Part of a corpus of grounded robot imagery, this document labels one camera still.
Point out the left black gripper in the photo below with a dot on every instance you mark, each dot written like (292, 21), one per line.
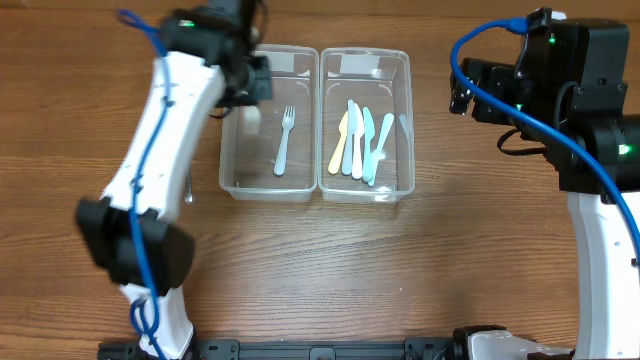
(258, 79)

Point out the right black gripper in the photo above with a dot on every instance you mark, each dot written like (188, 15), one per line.
(473, 87)

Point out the white plastic fork long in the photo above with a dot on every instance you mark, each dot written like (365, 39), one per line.
(251, 120)

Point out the white plastic fork short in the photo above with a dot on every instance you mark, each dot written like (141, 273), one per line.
(287, 125)

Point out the mint green plastic knife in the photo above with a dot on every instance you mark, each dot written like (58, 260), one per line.
(369, 128)

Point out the light blue plastic knife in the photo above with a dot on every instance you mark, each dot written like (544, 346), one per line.
(377, 154)

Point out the yellow plastic knife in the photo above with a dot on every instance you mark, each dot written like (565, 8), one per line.
(336, 158)

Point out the pale blue plastic knife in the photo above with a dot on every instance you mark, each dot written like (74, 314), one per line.
(347, 161)

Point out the small silver metal fork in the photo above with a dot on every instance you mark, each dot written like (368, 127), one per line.
(188, 188)

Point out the white plastic knife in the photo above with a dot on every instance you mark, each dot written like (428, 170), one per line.
(357, 166)

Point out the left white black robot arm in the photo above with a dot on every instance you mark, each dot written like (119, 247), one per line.
(205, 66)

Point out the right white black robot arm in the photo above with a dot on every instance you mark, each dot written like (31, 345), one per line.
(565, 96)

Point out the left clear plastic container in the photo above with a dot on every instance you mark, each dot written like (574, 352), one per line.
(247, 162)

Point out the clear plastic container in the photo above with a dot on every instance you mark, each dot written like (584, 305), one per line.
(247, 162)
(379, 79)

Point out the right clear plastic container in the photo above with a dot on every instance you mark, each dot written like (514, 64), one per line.
(379, 79)

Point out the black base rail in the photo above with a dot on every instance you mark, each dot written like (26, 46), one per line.
(320, 349)

